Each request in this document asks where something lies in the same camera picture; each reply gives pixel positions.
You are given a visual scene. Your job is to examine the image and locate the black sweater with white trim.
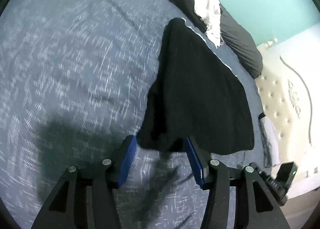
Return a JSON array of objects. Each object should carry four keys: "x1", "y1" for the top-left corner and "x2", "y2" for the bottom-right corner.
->
[{"x1": 137, "y1": 18, "x2": 254, "y2": 155}]

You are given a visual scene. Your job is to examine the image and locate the black and white clothes pile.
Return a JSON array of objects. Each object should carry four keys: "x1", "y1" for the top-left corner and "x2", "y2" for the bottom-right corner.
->
[{"x1": 151, "y1": 0, "x2": 225, "y2": 49}]

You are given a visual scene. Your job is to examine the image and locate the black tracker box green light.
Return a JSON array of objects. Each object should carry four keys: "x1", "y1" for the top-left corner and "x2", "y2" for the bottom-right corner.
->
[{"x1": 275, "y1": 162, "x2": 298, "y2": 191}]

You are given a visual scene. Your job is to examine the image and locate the cream tufted headboard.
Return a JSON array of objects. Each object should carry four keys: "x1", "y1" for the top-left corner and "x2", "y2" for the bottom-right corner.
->
[{"x1": 254, "y1": 37, "x2": 320, "y2": 192}]

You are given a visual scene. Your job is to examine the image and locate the dark grey long bolster pillow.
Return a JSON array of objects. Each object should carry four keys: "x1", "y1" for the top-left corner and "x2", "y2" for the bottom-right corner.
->
[{"x1": 220, "y1": 2, "x2": 263, "y2": 79}]

